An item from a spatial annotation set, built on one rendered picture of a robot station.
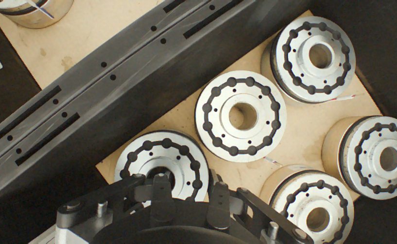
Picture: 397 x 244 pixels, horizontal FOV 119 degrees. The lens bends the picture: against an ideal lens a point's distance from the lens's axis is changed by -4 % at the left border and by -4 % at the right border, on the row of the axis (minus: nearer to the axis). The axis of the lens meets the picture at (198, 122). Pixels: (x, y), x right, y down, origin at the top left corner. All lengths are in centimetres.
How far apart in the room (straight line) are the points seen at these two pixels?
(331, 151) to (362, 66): 13
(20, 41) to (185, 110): 25
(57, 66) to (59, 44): 3
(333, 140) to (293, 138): 5
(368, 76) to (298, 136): 13
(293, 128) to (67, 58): 32
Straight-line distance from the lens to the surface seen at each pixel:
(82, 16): 27
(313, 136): 23
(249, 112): 16
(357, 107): 29
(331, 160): 24
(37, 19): 29
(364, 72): 29
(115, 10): 25
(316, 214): 24
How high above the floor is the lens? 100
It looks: 88 degrees down
